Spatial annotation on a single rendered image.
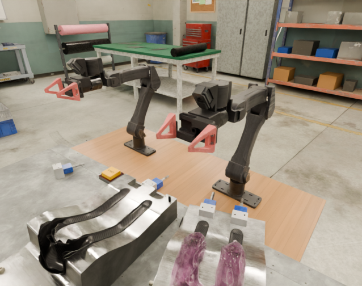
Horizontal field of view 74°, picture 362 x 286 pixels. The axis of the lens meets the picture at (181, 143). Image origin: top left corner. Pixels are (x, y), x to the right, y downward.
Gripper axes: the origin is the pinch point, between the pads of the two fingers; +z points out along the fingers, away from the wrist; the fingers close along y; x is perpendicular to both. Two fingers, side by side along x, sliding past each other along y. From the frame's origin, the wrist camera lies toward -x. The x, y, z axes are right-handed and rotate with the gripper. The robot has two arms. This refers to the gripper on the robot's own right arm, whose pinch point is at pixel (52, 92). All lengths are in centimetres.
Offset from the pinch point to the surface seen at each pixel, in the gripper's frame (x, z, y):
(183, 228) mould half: 34, -5, 58
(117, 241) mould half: 30, 13, 50
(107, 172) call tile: 36.5, -9.5, 11.2
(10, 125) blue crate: 108, -42, -275
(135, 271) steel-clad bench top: 40, 12, 54
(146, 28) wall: 21, -564, -561
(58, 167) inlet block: 34.6, 3.2, -7.1
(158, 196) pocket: 34, -11, 42
